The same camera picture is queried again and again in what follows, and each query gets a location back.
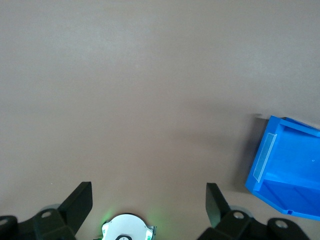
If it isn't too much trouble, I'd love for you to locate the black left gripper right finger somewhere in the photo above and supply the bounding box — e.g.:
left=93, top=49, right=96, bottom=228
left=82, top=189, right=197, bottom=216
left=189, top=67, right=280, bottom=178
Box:
left=197, top=183, right=254, bottom=240

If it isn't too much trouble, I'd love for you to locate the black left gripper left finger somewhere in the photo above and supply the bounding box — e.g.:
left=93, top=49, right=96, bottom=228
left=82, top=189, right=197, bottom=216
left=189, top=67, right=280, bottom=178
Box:
left=32, top=181, right=93, bottom=240

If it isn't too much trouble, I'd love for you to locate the blue plastic storage bin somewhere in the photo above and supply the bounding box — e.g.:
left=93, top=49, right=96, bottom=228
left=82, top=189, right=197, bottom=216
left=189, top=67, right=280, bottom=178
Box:
left=244, top=114, right=320, bottom=222

